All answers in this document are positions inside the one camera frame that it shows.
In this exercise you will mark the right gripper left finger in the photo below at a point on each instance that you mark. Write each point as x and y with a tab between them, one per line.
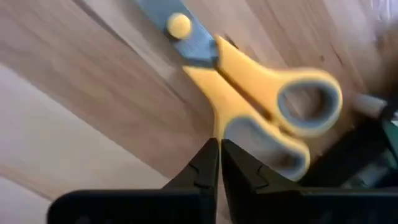
199	193

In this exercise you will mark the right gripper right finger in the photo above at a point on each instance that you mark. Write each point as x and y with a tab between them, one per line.
248	199

